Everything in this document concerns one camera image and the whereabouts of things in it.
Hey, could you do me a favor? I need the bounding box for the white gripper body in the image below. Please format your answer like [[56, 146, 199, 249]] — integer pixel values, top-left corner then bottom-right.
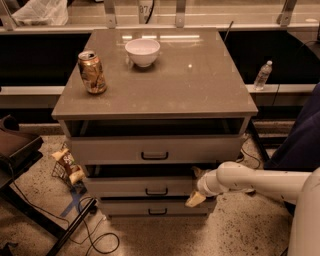
[[196, 170, 222, 197]]

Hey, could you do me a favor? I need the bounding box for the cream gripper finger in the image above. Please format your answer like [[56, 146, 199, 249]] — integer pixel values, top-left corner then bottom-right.
[[185, 190, 206, 208], [191, 166, 210, 179]]

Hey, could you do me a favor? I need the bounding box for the grey drawer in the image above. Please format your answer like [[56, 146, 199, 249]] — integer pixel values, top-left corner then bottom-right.
[[84, 164, 195, 198], [99, 196, 216, 217], [67, 135, 244, 165]]

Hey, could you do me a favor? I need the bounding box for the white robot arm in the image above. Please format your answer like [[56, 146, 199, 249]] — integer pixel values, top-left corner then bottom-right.
[[185, 162, 320, 256]]

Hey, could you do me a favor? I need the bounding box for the grey drawer cabinet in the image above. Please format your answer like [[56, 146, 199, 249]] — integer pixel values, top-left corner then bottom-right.
[[51, 27, 259, 220]]

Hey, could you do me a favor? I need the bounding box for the black office chair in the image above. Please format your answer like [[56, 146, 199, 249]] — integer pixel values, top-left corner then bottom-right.
[[248, 119, 320, 256]]

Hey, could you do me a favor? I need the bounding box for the dark blue cloth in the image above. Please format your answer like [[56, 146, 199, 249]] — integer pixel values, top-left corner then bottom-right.
[[264, 84, 320, 172]]

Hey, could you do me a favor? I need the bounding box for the blue floor tape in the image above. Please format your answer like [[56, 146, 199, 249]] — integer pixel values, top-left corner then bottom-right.
[[60, 185, 87, 217]]

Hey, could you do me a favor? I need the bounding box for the snack chip bag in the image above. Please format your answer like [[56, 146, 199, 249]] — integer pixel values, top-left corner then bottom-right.
[[52, 148, 85, 185]]

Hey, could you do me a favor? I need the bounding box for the clear plastic water bottle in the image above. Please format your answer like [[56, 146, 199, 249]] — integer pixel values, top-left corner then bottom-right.
[[254, 60, 273, 91]]

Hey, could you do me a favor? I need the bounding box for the white ceramic bowl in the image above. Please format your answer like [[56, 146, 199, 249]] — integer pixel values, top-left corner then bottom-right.
[[125, 38, 160, 68]]

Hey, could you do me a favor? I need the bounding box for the dented golden soda can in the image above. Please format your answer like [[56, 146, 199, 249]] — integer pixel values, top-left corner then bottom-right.
[[78, 50, 107, 94]]

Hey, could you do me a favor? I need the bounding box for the dark brown side stand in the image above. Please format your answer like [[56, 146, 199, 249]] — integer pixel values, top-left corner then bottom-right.
[[0, 115, 96, 256]]

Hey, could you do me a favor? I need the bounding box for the white plastic bag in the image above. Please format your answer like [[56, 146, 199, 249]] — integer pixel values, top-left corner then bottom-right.
[[12, 0, 68, 26]]

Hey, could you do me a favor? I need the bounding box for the black cable near cabinet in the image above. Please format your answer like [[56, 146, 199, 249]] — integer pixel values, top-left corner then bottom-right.
[[233, 134, 262, 169]]

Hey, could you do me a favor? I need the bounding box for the black floor cable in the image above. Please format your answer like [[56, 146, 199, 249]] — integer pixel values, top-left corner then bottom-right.
[[6, 159, 121, 256]]

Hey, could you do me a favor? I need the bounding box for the small wire basket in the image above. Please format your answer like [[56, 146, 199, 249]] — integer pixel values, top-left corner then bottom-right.
[[51, 143, 72, 187]]

